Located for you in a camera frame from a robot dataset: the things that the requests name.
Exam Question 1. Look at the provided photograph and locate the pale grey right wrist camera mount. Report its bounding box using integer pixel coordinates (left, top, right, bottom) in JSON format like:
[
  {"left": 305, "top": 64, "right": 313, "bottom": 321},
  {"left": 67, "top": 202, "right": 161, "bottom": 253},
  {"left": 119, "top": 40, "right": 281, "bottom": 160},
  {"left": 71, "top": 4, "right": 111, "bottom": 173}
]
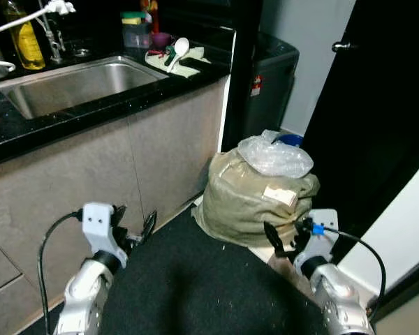
[{"left": 304, "top": 208, "right": 340, "bottom": 265}]

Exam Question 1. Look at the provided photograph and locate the black floor mat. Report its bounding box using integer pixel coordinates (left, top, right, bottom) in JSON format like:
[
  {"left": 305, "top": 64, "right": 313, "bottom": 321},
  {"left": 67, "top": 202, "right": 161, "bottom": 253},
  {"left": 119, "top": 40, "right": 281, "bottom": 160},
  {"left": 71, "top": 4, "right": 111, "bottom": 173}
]
[{"left": 17, "top": 206, "right": 336, "bottom": 335}]

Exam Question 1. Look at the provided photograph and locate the red bottle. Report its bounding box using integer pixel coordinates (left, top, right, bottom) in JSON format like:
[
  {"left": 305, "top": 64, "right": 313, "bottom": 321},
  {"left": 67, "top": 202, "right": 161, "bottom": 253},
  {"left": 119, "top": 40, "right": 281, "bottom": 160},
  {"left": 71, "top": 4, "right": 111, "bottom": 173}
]
[{"left": 143, "top": 0, "right": 160, "bottom": 34}]

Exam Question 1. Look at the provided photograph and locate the white filter tap spout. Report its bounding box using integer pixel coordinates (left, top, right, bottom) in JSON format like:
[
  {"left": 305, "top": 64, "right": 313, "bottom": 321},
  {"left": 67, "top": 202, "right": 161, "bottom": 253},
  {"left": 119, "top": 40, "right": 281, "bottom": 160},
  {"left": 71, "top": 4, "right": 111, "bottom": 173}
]
[{"left": 0, "top": 0, "right": 76, "bottom": 34}]

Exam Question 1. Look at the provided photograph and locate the pale grey wrist camera mount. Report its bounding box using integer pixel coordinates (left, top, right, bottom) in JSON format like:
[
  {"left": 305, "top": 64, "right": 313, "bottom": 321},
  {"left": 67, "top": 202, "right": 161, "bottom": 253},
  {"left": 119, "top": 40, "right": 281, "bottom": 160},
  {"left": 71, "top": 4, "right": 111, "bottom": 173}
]
[
  {"left": 304, "top": 208, "right": 340, "bottom": 265},
  {"left": 82, "top": 202, "right": 130, "bottom": 259}
]

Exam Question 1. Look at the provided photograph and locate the black door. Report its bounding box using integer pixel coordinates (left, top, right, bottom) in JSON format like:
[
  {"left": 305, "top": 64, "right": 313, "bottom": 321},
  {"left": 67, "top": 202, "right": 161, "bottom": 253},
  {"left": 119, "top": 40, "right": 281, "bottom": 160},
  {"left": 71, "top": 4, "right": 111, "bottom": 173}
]
[{"left": 300, "top": 0, "right": 419, "bottom": 262}]

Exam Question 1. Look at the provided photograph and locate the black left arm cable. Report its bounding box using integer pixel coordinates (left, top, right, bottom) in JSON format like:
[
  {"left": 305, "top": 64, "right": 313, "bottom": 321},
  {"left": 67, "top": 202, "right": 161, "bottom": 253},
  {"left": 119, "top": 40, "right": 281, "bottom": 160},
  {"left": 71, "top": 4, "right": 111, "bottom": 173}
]
[{"left": 37, "top": 209, "right": 84, "bottom": 335}]

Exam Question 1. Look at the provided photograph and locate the metal door handle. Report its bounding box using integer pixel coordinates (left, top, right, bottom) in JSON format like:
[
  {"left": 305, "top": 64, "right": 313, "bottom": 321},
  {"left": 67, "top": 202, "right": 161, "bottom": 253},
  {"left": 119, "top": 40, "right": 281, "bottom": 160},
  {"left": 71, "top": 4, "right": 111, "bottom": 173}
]
[{"left": 332, "top": 40, "right": 355, "bottom": 53}]

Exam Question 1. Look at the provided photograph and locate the yellow oil bottle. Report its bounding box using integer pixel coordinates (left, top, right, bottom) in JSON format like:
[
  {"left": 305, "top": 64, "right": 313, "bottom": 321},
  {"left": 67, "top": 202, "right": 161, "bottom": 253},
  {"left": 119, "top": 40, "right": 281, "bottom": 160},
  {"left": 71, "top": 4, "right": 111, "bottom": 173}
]
[{"left": 3, "top": 0, "right": 46, "bottom": 70}]

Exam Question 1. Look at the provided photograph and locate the pale grey left wrist camera mount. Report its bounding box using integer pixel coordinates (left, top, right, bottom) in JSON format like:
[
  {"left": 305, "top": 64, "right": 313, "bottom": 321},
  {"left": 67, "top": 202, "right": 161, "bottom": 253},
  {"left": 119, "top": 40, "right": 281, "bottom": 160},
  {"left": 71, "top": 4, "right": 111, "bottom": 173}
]
[{"left": 82, "top": 202, "right": 130, "bottom": 259}]

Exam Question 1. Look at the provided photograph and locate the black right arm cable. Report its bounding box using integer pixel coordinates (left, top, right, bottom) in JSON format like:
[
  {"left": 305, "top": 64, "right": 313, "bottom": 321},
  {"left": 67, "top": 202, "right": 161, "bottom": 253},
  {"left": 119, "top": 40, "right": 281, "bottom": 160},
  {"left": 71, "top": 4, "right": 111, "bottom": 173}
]
[{"left": 307, "top": 222, "right": 388, "bottom": 322}]

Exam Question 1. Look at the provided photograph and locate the purple cup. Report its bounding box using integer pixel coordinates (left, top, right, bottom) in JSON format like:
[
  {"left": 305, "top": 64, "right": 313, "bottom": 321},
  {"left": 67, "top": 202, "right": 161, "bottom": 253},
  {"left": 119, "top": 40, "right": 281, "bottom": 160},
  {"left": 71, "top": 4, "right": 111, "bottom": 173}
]
[{"left": 151, "top": 33, "right": 172, "bottom": 50}]

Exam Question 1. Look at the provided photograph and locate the stainless steel sink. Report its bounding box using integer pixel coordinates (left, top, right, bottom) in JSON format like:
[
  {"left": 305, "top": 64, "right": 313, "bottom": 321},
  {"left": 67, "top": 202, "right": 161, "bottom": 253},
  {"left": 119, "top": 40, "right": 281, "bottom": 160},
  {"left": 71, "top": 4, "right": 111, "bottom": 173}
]
[{"left": 0, "top": 56, "right": 170, "bottom": 121}]

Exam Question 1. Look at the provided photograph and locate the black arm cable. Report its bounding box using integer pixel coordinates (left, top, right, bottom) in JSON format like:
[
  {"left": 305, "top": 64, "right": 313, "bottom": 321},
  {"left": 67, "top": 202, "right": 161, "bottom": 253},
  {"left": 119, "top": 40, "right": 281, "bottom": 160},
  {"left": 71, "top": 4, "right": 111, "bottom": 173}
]
[
  {"left": 37, "top": 209, "right": 84, "bottom": 335},
  {"left": 307, "top": 222, "right": 388, "bottom": 322}
]

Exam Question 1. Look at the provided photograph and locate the clear plastic bag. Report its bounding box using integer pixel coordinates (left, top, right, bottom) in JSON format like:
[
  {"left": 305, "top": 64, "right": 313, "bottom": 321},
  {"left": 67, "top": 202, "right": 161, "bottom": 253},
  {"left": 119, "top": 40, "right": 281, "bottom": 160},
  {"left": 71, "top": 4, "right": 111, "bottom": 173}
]
[{"left": 237, "top": 130, "right": 314, "bottom": 178}]

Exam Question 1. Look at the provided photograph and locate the beige sack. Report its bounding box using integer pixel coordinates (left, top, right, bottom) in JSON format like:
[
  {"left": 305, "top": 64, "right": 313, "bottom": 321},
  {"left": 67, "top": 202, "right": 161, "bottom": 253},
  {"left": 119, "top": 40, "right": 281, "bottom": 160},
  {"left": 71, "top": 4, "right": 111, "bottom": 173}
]
[{"left": 192, "top": 149, "right": 321, "bottom": 246}]

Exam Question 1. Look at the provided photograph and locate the green handled utensil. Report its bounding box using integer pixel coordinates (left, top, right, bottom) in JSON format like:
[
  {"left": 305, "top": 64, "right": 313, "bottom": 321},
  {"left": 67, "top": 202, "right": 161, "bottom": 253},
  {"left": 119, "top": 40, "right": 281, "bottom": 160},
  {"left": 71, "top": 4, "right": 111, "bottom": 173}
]
[{"left": 163, "top": 47, "right": 177, "bottom": 68}]

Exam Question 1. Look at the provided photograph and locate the chrome faucet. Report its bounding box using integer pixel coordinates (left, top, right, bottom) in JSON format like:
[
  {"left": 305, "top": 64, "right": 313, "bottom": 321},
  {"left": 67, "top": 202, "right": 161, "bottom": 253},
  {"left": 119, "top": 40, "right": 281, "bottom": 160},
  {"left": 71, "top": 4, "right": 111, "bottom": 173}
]
[{"left": 38, "top": 7, "right": 67, "bottom": 64}]

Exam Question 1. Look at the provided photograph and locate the blue bucket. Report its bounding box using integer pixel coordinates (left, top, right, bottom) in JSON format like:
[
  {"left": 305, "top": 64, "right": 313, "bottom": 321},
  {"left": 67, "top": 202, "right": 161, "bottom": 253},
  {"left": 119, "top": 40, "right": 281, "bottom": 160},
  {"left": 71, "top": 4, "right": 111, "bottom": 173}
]
[{"left": 276, "top": 134, "right": 304, "bottom": 147}]

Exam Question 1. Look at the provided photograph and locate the white rice spoon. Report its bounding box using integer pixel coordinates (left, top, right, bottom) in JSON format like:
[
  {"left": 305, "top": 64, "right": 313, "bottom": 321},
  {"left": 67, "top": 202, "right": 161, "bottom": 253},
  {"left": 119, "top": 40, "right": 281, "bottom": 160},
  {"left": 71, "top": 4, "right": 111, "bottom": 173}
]
[{"left": 166, "top": 37, "right": 191, "bottom": 70}]

